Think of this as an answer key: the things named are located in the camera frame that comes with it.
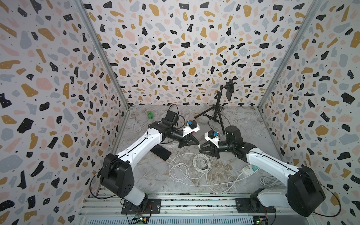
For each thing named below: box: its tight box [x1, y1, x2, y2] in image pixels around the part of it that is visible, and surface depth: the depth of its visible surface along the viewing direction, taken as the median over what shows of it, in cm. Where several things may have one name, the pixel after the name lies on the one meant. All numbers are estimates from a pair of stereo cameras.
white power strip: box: [242, 164, 255, 176], surface depth 86 cm
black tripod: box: [194, 90, 226, 135], surface depth 105 cm
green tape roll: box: [147, 111, 154, 120], surface depth 115 cm
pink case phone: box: [150, 143, 172, 161], surface depth 97 cm
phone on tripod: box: [224, 78, 235, 102], surface depth 90 cm
